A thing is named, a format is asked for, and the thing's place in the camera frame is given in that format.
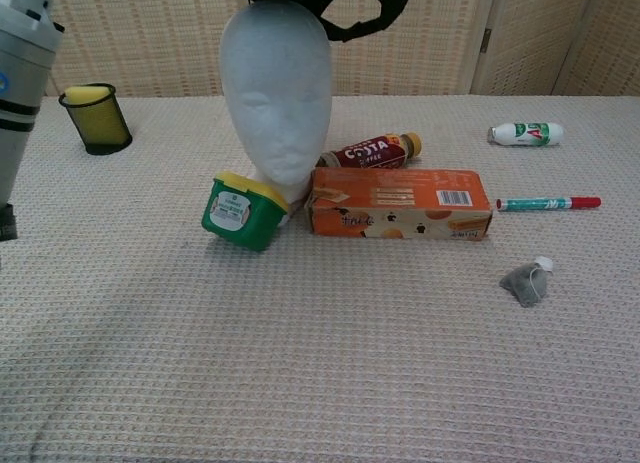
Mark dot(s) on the black baseball cap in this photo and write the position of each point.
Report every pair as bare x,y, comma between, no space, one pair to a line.
350,3

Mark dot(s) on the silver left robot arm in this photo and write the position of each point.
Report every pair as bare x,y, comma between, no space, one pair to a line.
20,83

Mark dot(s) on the white foam mannequin head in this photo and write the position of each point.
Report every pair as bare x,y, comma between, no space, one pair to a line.
277,98

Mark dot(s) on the green tub with yellow lid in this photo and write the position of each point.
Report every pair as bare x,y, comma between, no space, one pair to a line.
240,215

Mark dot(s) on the orange biscuit box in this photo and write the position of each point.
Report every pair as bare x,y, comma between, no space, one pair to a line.
400,203

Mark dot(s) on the Costa coffee bottle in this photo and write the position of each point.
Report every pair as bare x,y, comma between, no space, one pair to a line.
370,153

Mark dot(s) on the beige woven tablecloth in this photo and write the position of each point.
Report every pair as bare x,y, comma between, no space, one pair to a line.
320,358

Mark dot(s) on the woven folding screen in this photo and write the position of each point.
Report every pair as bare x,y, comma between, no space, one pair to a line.
450,58

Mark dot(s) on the grey pyramid tea bag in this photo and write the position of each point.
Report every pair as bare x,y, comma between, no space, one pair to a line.
525,283

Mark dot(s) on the white and green drink bottle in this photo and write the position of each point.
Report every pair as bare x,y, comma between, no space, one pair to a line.
525,133

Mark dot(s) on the red and green marker pen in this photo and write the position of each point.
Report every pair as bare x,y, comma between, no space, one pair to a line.
547,203

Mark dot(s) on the black mesh pen holder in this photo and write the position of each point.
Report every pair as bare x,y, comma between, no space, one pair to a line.
100,128

